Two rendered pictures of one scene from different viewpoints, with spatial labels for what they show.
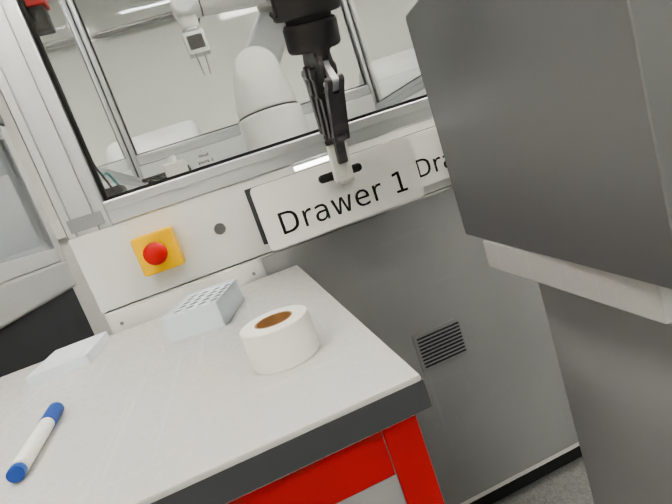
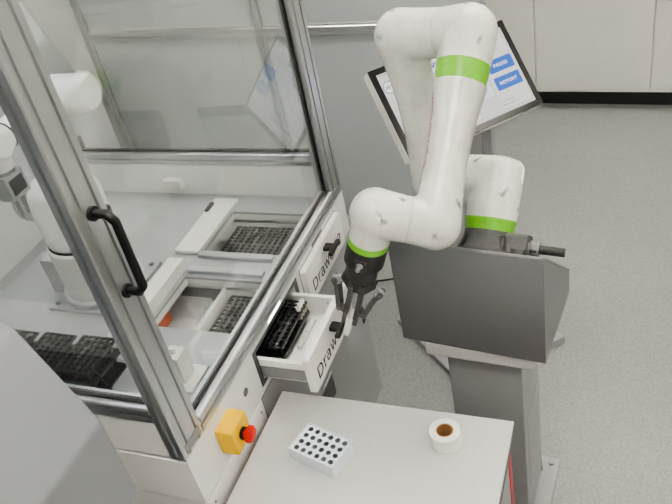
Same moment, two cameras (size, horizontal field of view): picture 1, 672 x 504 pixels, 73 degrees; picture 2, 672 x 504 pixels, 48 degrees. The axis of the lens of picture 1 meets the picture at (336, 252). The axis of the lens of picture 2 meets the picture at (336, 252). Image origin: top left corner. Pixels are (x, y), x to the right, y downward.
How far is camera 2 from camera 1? 159 cm
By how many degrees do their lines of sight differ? 54
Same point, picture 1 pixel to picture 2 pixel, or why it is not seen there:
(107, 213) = (199, 423)
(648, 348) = (510, 372)
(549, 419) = not seen: hidden behind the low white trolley
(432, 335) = (325, 392)
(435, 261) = not seen: hidden behind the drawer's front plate
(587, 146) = (517, 325)
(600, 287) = (507, 361)
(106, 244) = (202, 447)
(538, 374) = (357, 383)
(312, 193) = (325, 344)
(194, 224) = (235, 398)
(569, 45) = (517, 300)
